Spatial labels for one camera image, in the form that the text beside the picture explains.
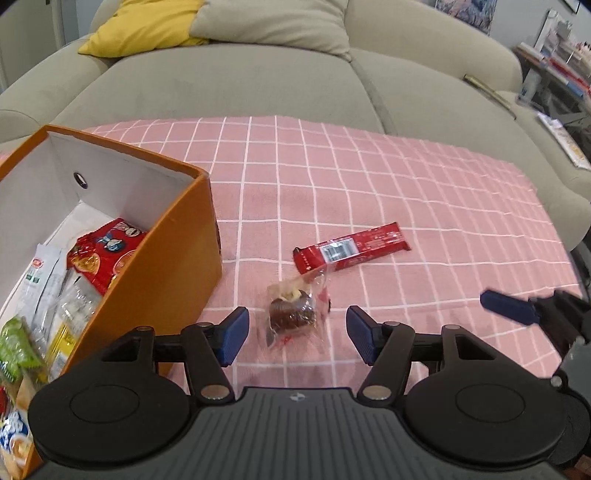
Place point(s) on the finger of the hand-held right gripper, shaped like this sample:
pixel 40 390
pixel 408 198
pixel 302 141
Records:
pixel 508 307

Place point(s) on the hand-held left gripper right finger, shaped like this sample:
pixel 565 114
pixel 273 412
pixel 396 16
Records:
pixel 362 334

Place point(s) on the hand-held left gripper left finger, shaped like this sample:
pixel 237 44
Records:
pixel 235 334

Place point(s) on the brown cake clear packet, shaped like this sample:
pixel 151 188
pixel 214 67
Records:
pixel 291 314

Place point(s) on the red snack bar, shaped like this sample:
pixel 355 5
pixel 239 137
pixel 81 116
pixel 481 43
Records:
pixel 351 249

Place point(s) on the orange cardboard box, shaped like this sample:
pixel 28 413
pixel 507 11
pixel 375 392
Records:
pixel 184 258

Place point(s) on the red cartoon snack bag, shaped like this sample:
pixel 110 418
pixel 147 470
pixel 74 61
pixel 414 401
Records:
pixel 101 258

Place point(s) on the white silver snack packet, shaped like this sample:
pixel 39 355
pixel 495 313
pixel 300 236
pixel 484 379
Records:
pixel 44 281

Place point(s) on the clear green label snack packet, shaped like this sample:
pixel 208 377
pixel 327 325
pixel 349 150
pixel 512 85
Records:
pixel 14 346

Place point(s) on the pink checkered cloth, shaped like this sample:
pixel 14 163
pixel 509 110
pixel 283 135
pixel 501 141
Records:
pixel 369 184

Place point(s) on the white patterned booklet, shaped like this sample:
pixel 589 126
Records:
pixel 565 138

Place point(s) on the thin brown book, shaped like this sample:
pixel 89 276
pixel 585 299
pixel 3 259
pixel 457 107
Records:
pixel 489 92

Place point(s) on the blue white snack packet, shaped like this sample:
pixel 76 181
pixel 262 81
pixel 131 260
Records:
pixel 11 438

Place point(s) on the cluttered shelf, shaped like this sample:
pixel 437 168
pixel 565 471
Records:
pixel 563 60

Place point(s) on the beige sofa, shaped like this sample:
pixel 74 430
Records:
pixel 231 78

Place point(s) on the beige pillow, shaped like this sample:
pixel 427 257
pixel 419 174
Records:
pixel 277 23

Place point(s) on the yellow pillow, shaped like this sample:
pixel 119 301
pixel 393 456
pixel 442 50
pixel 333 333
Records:
pixel 138 27

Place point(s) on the blue wall poster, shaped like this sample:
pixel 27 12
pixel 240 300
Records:
pixel 464 14

